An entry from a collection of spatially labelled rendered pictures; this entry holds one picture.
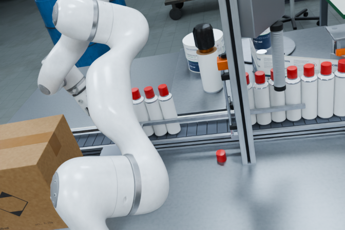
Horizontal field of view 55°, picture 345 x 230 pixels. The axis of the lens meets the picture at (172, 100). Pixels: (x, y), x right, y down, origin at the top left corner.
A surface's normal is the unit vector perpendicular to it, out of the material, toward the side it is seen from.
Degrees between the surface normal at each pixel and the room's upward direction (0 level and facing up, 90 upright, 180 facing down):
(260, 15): 90
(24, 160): 0
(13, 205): 90
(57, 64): 67
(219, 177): 0
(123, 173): 42
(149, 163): 35
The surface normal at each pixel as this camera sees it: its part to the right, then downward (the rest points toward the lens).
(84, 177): 0.32, -0.53
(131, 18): 0.46, -0.32
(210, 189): -0.22, -0.83
